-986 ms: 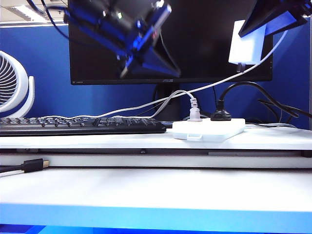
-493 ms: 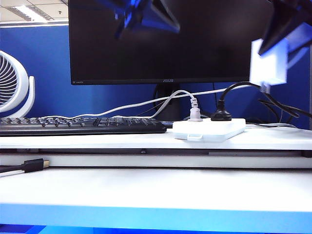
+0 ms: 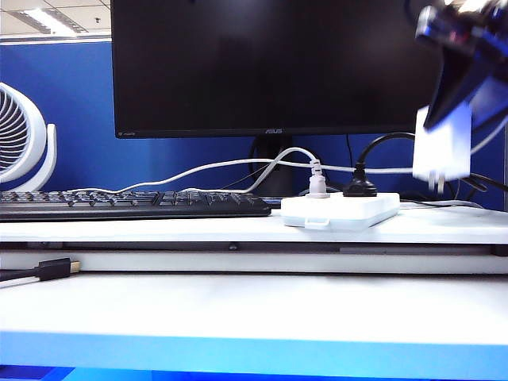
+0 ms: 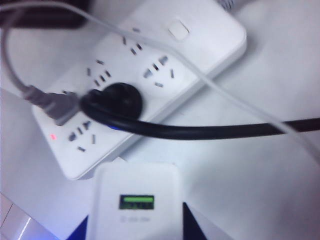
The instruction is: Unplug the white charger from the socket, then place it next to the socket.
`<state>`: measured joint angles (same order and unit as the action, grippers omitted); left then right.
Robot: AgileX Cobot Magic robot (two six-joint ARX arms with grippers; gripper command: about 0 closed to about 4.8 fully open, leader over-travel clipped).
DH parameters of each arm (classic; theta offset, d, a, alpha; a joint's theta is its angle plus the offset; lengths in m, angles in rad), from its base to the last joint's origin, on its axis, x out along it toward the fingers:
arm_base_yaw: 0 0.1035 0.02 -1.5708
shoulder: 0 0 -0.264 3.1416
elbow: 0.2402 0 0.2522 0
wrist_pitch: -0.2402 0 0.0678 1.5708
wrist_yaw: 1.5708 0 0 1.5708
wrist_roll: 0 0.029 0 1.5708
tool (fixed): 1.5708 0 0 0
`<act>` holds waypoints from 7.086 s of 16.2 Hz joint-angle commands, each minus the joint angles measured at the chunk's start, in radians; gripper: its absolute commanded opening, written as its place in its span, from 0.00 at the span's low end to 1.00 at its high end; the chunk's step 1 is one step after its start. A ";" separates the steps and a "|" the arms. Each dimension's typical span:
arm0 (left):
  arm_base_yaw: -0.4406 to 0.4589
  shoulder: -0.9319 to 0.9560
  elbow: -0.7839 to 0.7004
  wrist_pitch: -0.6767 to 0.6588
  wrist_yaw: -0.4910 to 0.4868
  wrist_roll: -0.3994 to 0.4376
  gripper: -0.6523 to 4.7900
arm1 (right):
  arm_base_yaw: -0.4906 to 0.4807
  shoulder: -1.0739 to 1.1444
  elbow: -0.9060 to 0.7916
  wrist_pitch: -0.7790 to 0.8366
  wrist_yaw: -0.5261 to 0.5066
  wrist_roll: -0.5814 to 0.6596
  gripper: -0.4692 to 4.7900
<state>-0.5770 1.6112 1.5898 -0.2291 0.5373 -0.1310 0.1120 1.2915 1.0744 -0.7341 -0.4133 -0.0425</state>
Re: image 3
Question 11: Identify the white desk fan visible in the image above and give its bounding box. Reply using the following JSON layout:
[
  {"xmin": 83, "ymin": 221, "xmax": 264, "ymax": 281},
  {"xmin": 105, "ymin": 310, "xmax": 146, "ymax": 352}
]
[{"xmin": 0, "ymin": 82, "xmax": 57, "ymax": 194}]

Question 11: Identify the black keyboard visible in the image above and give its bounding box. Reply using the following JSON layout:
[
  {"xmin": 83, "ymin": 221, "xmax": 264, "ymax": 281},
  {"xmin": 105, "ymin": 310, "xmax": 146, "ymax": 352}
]
[{"xmin": 0, "ymin": 190, "xmax": 273, "ymax": 221}]

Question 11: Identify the white flat cable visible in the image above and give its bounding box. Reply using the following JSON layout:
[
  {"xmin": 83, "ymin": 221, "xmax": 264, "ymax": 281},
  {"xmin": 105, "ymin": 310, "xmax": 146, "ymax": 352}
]
[{"xmin": 0, "ymin": 276, "xmax": 41, "ymax": 290}]

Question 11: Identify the black ASUS monitor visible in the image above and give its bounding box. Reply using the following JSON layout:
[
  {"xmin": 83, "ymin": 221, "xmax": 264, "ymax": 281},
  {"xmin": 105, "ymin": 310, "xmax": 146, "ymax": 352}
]
[{"xmin": 110, "ymin": 0, "xmax": 444, "ymax": 140}]

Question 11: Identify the white charger block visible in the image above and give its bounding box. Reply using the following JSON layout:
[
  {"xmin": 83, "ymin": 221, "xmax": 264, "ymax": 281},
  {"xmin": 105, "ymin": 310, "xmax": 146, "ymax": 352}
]
[{"xmin": 411, "ymin": 103, "xmax": 474, "ymax": 194}]

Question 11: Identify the grey plug with cable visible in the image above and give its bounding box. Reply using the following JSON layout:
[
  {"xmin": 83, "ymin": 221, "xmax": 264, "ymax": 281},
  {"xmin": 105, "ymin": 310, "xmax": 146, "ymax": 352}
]
[{"xmin": 178, "ymin": 146, "xmax": 330, "ymax": 199}]

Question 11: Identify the white power strip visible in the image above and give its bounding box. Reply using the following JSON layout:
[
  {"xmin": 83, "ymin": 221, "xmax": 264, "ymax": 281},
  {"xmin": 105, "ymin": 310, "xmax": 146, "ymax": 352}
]
[{"xmin": 279, "ymin": 191, "xmax": 402, "ymax": 232}]

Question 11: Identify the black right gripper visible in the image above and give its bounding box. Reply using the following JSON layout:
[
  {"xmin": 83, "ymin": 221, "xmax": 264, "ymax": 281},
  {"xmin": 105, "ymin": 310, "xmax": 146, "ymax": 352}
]
[{"xmin": 414, "ymin": 0, "xmax": 508, "ymax": 133}]

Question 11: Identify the thin black monitor cable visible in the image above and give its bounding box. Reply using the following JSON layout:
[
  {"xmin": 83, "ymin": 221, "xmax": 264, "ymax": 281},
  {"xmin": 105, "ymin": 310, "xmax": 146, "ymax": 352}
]
[{"xmin": 345, "ymin": 134, "xmax": 356, "ymax": 170}]

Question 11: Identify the black plug with cable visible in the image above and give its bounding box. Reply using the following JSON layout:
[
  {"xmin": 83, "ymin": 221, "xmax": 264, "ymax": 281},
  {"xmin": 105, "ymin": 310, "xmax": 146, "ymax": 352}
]
[{"xmin": 341, "ymin": 132, "xmax": 508, "ymax": 202}]

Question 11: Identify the thin white charger cable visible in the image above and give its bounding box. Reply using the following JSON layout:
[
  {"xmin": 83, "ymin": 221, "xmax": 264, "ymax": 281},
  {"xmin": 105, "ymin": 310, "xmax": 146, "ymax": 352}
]
[{"xmin": 51, "ymin": 117, "xmax": 508, "ymax": 199}]

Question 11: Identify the black HDMI cable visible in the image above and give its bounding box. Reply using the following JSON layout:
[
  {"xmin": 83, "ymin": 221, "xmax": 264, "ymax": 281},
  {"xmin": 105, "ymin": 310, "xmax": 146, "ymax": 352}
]
[{"xmin": 0, "ymin": 257, "xmax": 83, "ymax": 283}]

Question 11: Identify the ceiling light panel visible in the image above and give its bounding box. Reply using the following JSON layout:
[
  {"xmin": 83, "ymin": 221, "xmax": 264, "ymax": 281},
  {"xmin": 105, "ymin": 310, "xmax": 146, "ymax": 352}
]
[{"xmin": 8, "ymin": 6, "xmax": 87, "ymax": 35}]

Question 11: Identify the white power strip cord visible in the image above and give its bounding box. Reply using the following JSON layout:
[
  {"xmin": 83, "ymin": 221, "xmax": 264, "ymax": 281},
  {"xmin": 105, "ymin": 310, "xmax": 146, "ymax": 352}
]
[{"xmin": 399, "ymin": 199, "xmax": 486, "ymax": 210}]

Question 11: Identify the blue office partition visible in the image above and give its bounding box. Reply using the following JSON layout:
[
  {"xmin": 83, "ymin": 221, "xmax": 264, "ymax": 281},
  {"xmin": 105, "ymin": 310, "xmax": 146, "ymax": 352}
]
[{"xmin": 0, "ymin": 22, "xmax": 508, "ymax": 212}]

